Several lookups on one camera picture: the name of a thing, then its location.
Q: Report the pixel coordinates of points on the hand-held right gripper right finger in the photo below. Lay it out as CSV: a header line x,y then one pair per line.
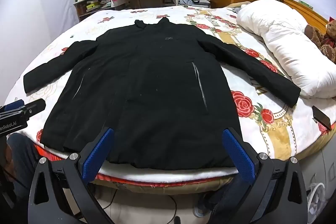
x,y
239,157

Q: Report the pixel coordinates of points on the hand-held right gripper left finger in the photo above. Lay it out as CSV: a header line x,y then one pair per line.
x,y
97,157

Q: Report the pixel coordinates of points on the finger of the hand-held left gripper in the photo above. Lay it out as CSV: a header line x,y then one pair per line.
x,y
14,105
35,107

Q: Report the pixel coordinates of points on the black coat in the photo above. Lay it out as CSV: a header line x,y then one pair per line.
x,y
157,82

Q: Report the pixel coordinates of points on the person's leg in jeans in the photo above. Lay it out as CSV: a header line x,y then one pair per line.
x,y
21,161

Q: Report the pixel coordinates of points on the white rose-print blanket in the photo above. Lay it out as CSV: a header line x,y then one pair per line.
x,y
278,119

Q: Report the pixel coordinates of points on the bed with mattress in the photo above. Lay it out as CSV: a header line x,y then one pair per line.
x,y
147,186

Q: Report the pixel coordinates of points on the person's shoe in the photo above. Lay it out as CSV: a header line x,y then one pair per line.
x,y
203,209

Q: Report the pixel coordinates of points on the black phone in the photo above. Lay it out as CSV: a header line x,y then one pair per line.
x,y
321,116

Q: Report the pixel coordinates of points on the wooden shelf unit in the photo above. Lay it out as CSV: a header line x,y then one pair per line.
x,y
89,7

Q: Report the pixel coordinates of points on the white quilt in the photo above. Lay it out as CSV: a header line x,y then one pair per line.
x,y
283,37

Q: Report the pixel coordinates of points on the brown teddy bear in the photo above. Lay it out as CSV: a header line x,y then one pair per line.
x,y
319,35

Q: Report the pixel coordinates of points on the wooden headboard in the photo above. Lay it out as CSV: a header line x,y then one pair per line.
x,y
309,10

